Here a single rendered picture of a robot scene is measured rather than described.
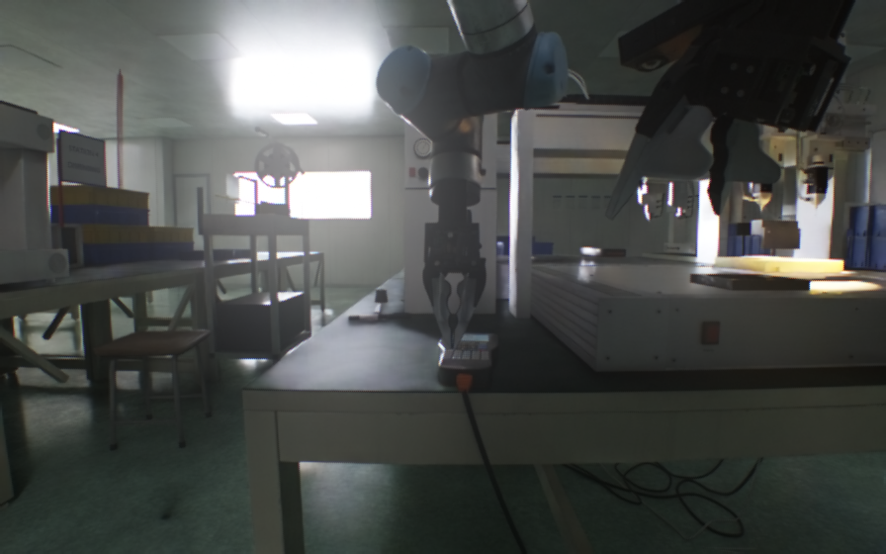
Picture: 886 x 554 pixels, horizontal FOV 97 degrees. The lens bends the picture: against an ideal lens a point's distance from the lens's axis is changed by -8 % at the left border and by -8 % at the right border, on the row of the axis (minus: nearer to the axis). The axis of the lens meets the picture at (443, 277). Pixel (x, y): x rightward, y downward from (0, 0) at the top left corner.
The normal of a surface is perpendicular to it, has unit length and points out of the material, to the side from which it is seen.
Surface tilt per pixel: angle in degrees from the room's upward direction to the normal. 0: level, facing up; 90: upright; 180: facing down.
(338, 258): 90
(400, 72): 76
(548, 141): 90
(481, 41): 142
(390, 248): 90
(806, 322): 90
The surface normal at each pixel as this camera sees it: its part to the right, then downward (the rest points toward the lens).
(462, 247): -0.09, -0.17
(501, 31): 0.08, 0.77
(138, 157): 0.00, 0.09
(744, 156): -0.79, 0.58
